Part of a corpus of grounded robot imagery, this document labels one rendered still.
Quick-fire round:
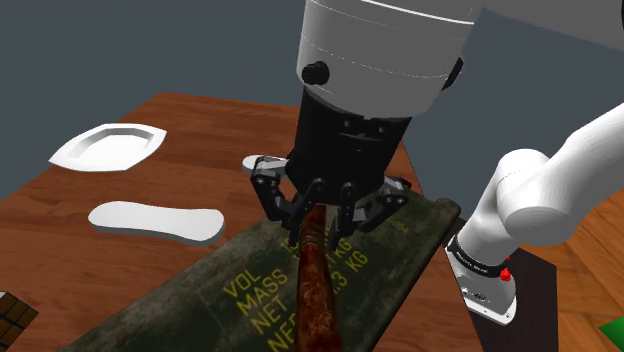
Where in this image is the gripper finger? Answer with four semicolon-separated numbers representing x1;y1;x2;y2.
249;155;327;247
327;176;413;252

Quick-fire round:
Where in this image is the small white round disc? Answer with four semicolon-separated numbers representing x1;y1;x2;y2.
241;154;289;175

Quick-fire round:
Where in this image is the reddish brown wooden stick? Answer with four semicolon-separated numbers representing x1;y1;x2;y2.
295;203;345;352

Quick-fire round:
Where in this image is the white flat oblong board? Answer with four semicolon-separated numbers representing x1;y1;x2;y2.
87;200;226;247

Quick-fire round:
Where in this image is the dark green lettered crate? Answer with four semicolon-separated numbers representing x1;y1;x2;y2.
57;186;462;352

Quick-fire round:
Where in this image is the white shallow dish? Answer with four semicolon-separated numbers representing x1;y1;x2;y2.
48;123;168;173

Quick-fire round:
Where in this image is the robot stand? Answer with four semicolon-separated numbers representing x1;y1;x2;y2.
440;216;560;352

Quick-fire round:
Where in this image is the green flat thing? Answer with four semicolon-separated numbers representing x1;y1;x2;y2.
597;315;624;348

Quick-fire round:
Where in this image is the brown chocolate bar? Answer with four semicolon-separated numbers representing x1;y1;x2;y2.
0;291;40;350

